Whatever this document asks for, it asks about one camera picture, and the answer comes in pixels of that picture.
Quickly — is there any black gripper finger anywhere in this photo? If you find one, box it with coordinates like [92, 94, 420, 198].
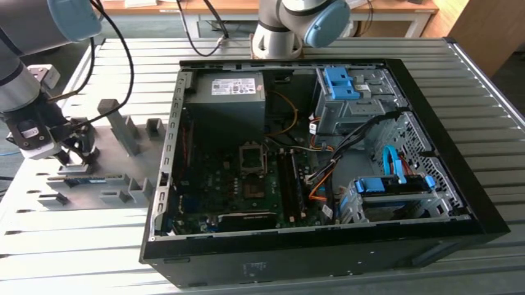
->
[79, 136, 102, 169]
[55, 143, 75, 168]

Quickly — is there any CPU socket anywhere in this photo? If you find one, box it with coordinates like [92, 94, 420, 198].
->
[241, 175, 269, 200]

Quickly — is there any grey parts rack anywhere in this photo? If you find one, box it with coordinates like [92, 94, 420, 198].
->
[16, 98, 170, 213]

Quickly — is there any blue green RAM stick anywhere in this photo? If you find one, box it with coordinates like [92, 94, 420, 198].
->
[62, 176, 111, 187]

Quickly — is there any green motherboard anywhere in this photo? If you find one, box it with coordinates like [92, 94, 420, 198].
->
[170, 135, 331, 236]

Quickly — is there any grey power supply unit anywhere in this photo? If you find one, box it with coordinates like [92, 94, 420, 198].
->
[188, 70, 267, 138]

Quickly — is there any black graphics card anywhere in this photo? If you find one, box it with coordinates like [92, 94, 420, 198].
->
[215, 210, 279, 234]

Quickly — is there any black RAM slot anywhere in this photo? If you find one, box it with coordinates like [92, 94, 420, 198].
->
[277, 147, 297, 222]
[289, 149, 307, 218]

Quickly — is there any wooden top desk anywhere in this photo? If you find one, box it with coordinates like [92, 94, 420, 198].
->
[94, 0, 440, 39]

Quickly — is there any black PC case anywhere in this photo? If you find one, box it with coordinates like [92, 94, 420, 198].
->
[138, 57, 512, 289]

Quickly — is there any empty blue disk carrier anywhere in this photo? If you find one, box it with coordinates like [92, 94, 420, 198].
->
[322, 66, 359, 101]

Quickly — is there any tall metal drive cage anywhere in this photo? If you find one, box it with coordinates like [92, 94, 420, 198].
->
[314, 66, 412, 136]

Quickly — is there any blue carrier with disk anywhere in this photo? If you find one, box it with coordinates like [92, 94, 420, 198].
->
[354, 175, 437, 195]

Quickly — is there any low metal disk bay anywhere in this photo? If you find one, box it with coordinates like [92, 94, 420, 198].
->
[335, 178, 466, 224]

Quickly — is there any wooden cabinet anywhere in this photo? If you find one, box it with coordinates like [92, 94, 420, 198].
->
[422, 0, 525, 79]

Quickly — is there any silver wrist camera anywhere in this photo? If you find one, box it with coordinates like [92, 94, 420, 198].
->
[7, 119, 62, 161]

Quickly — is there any small wrist camera box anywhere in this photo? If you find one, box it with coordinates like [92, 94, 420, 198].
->
[25, 63, 63, 90]

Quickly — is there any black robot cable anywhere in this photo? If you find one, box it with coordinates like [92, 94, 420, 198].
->
[47, 0, 231, 136]

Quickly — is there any yellow wire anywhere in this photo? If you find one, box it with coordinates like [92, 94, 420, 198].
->
[265, 91, 299, 136]

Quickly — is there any white wire bundle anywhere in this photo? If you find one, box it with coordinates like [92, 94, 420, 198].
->
[266, 135, 335, 154]

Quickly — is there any orange wire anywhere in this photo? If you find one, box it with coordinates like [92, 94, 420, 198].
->
[307, 169, 335, 203]

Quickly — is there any black cable bundle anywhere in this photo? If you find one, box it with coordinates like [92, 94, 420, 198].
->
[305, 110, 405, 185]

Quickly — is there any blue flat cable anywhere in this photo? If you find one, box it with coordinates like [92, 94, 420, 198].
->
[381, 145, 409, 186]

